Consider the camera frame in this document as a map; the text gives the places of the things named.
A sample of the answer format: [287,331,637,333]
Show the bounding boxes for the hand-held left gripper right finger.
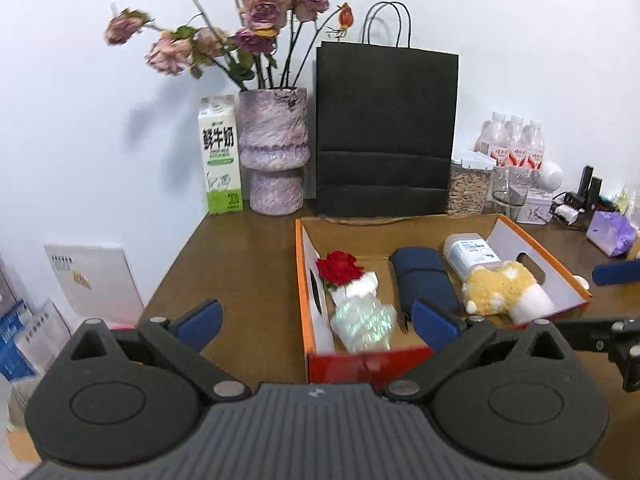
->
[382,298,569,404]

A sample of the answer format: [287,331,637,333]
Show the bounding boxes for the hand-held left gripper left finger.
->
[65,299,252,404]

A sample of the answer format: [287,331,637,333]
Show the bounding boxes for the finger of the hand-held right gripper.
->
[592,259,640,287]
[552,317,640,355]

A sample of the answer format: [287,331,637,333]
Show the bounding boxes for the navy zip pouch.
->
[388,245,464,334]

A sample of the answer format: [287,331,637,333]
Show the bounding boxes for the iridescent plastic bag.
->
[329,295,399,354]

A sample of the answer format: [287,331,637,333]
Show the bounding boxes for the yellow plush toy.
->
[460,259,557,325]

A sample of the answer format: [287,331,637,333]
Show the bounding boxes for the white pill bottle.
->
[443,232,503,281]

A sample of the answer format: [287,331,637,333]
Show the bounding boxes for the white tissue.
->
[332,269,379,306]

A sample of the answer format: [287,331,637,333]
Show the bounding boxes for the red rose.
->
[315,250,365,294]

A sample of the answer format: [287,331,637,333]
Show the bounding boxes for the orange cardboard box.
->
[294,213,594,387]

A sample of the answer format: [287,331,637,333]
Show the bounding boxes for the purple tissue packet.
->
[585,209,639,259]

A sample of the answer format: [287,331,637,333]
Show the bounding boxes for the wooden desk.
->
[135,206,640,478]

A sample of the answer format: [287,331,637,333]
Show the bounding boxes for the white charger plug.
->
[549,202,582,226]

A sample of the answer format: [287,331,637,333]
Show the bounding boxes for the black upright device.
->
[577,164,604,206]

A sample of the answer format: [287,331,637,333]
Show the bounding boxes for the white tin box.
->
[516,187,555,225]

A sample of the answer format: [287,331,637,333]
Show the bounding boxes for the white board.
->
[43,242,146,324]

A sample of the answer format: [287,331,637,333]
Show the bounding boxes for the white round speaker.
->
[537,159,565,191]

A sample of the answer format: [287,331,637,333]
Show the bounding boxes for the clear drinking glass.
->
[491,165,534,209]

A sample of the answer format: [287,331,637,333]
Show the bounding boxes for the clear nut container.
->
[446,149,496,217]

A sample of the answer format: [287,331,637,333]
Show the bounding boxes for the red label water bottle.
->
[522,119,546,171]
[474,111,511,167]
[502,114,527,168]

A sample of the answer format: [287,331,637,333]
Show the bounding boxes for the white printed sign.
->
[15,299,72,362]

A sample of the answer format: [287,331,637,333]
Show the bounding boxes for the green white milk carton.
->
[197,94,245,215]

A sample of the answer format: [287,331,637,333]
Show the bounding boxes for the blue boxes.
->
[0,299,40,382]

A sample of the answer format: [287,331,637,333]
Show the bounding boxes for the purple marbled vase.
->
[237,87,310,217]

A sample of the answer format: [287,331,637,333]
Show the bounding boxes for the black paper bag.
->
[313,1,460,219]

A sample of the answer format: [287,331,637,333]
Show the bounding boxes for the dried rose bouquet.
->
[103,0,357,92]

